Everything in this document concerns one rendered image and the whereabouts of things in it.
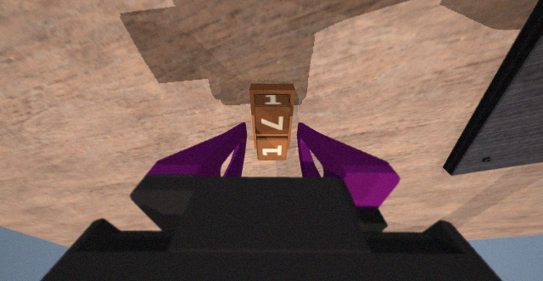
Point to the brown wooden tray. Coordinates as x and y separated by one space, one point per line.
272 89

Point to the brown number cube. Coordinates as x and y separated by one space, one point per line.
272 147
272 114

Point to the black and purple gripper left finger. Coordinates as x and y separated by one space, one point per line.
205 159

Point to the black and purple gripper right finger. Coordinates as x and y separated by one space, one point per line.
369 179

